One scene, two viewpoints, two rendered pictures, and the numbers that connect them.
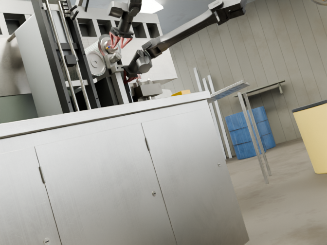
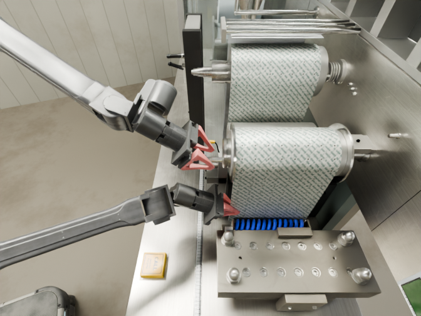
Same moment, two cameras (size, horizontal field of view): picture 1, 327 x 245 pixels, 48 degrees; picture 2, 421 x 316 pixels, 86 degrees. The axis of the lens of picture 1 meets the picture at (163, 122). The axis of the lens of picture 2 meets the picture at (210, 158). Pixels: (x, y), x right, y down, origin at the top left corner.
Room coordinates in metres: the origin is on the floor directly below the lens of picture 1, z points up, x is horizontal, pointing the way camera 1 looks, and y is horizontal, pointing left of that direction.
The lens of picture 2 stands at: (2.12, -0.14, 1.66)
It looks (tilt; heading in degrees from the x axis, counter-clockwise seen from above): 48 degrees down; 138
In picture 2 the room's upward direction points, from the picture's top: straight up
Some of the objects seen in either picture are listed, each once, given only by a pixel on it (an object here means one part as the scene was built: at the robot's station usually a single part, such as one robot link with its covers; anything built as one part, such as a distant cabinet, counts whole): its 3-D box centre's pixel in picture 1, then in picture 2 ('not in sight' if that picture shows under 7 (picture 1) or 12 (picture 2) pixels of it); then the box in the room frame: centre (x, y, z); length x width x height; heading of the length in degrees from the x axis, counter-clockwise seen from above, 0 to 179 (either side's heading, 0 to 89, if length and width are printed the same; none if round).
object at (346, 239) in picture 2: not in sight; (348, 236); (2.18, 0.31, 1.05); 0.04 x 0.04 x 0.04
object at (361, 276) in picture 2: not in sight; (363, 274); (2.25, 0.25, 1.05); 0.04 x 0.04 x 0.04
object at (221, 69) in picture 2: not in sight; (222, 72); (1.67, 0.31, 1.34); 0.06 x 0.06 x 0.06; 48
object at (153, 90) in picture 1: (128, 99); (289, 262); (2.11, 0.16, 1.00); 0.40 x 0.16 x 0.06; 48
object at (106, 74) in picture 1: (112, 81); (272, 204); (1.99, 0.20, 1.10); 0.23 x 0.01 x 0.18; 48
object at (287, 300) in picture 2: not in sight; (299, 303); (2.19, 0.11, 0.97); 0.10 x 0.03 x 0.11; 48
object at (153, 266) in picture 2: (180, 94); (153, 264); (1.83, -0.12, 0.91); 0.07 x 0.07 x 0.02; 48
